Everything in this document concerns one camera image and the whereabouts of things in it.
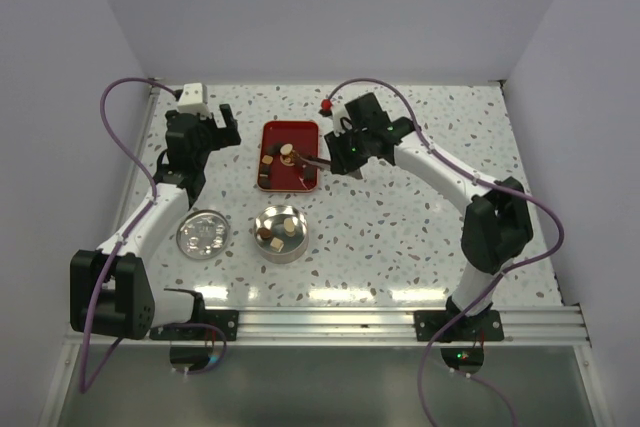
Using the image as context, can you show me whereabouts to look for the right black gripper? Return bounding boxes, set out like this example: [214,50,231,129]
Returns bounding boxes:
[325,123,371,176]

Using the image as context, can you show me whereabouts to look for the metal tongs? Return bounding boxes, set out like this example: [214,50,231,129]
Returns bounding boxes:
[291,151,331,170]

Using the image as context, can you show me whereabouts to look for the white oval chocolate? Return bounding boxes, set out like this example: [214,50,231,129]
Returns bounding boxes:
[283,218,296,236]
[280,144,293,155]

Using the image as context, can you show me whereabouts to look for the white cube chocolate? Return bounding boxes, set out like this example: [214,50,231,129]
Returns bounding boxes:
[270,239,284,252]

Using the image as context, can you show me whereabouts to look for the brown cup chocolate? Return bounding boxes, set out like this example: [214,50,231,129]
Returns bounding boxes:
[257,228,273,240]

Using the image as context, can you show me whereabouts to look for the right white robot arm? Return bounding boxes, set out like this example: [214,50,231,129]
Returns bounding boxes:
[320,93,533,340]

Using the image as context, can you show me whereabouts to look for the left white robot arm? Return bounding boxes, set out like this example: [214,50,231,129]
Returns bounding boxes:
[70,104,241,340]

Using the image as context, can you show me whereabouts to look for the dark oval chocolate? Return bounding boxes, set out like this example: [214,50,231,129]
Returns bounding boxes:
[258,175,271,189]

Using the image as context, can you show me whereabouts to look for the red rectangular tray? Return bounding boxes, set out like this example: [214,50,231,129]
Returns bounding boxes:
[257,120,320,194]

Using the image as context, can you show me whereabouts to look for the round metal tin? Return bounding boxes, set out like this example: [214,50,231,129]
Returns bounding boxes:
[253,205,310,264]

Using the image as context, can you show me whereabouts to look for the round metal tin lid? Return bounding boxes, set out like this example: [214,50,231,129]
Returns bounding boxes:
[175,210,230,261]

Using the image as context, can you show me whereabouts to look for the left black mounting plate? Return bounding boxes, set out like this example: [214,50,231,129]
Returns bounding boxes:
[149,309,240,342]

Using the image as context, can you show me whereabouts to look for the black mounting plate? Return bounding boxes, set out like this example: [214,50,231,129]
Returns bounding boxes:
[149,309,240,342]
[413,309,505,343]

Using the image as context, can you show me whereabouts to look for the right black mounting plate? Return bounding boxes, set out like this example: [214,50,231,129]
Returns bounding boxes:
[413,309,505,343]

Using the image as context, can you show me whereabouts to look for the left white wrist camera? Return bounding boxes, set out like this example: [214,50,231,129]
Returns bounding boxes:
[177,83,209,117]

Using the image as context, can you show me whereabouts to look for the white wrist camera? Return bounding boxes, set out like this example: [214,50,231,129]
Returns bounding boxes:
[177,83,209,117]
[331,105,353,136]

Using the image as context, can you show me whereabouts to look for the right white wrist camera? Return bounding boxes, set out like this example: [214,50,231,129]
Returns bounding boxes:
[331,105,353,136]

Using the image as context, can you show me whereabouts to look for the aluminium front rail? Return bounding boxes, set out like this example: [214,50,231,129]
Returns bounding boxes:
[149,302,594,348]

